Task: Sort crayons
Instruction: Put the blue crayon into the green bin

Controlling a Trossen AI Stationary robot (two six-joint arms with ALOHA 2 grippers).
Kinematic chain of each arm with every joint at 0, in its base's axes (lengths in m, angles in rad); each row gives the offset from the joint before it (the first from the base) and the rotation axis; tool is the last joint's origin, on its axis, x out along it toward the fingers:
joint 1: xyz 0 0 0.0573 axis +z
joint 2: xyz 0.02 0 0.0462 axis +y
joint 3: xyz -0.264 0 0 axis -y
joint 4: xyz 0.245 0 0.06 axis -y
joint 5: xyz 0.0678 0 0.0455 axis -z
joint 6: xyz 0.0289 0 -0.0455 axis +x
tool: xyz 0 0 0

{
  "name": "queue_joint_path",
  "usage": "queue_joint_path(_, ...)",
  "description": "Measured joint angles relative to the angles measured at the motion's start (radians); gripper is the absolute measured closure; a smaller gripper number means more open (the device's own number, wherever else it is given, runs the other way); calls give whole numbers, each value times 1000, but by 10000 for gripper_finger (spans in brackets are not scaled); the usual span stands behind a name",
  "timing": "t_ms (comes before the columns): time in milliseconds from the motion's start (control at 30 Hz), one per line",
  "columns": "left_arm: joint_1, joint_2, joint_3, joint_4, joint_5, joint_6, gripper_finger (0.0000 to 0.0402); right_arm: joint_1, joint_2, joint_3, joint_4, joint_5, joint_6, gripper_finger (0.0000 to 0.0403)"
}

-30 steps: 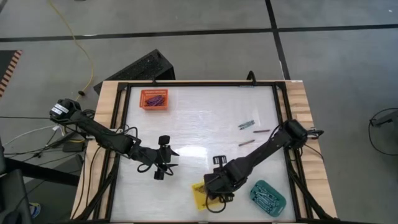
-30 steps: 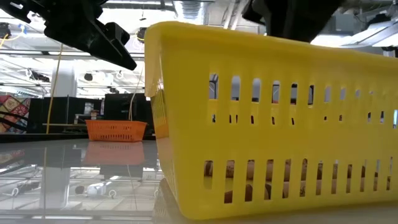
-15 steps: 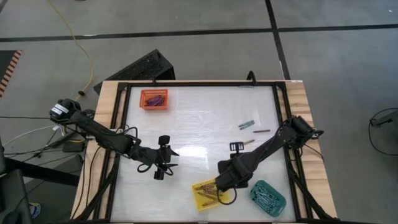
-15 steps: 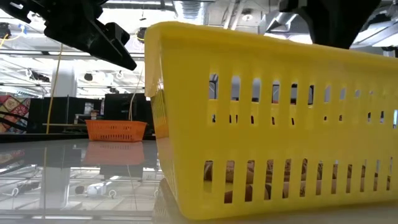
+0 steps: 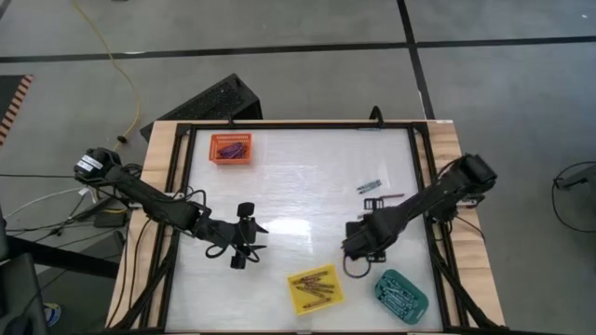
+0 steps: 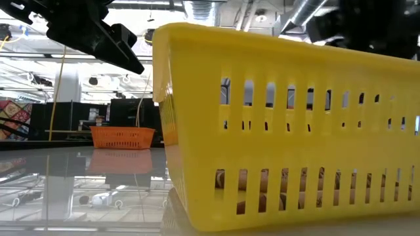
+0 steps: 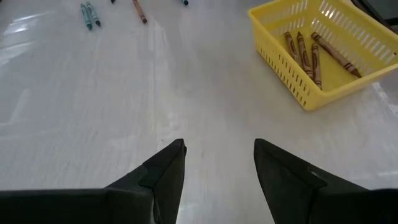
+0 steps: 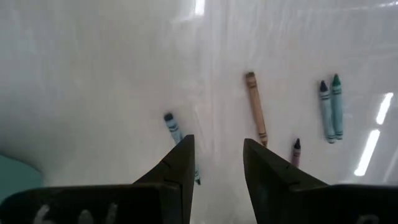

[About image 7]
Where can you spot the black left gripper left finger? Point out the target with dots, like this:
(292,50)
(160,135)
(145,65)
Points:
(149,199)

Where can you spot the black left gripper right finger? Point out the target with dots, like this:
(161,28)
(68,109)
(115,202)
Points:
(295,199)

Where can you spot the yellow plastic basket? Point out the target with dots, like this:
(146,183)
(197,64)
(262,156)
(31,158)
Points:
(335,93)

